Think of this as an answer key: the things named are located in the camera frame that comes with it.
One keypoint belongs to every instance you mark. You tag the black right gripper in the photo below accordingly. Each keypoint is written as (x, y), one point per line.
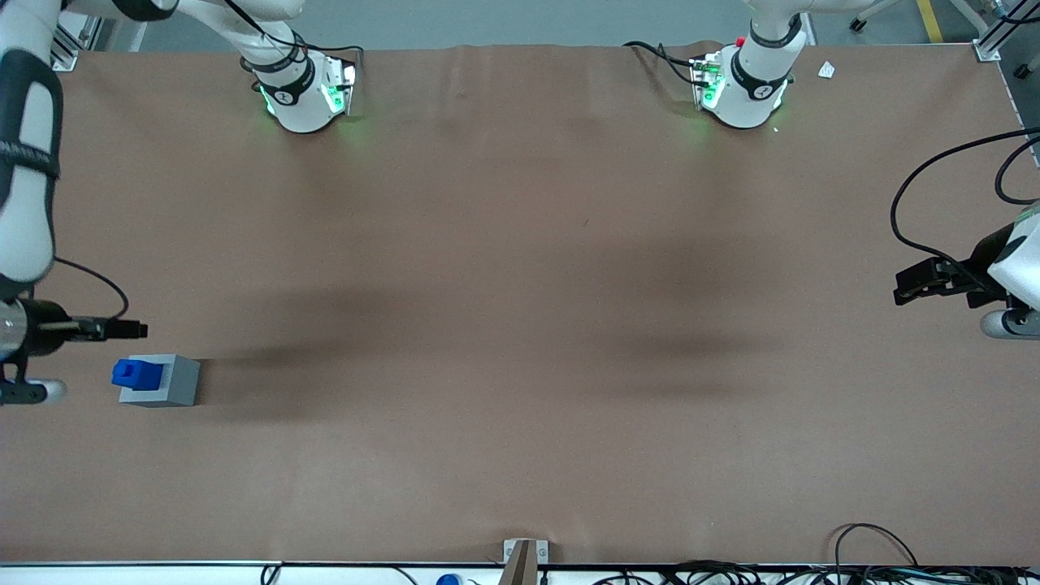
(42, 327)

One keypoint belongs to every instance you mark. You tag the aluminium frame profile with bracket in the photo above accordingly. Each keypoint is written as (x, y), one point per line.
(67, 53)
(987, 45)

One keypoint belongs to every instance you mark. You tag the gray square base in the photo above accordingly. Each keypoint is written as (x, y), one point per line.
(180, 382)

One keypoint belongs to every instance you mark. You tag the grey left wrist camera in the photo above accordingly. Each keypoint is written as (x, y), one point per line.
(1007, 324)

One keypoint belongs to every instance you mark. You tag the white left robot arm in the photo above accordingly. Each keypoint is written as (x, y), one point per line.
(743, 101)

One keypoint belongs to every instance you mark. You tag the blue plastic part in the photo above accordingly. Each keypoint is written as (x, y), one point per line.
(138, 374)

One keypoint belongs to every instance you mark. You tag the brown paper table cover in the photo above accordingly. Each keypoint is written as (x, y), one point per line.
(520, 366)

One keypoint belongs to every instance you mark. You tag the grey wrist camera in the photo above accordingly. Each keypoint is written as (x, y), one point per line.
(1007, 324)
(28, 392)

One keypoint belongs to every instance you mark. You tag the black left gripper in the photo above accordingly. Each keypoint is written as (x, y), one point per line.
(972, 273)

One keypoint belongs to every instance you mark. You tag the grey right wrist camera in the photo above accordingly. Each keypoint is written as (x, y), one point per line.
(28, 392)

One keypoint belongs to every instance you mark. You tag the white paper scrap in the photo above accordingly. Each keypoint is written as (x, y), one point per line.
(826, 70)

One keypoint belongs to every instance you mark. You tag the metal bracket plate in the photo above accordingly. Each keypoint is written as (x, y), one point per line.
(510, 550)

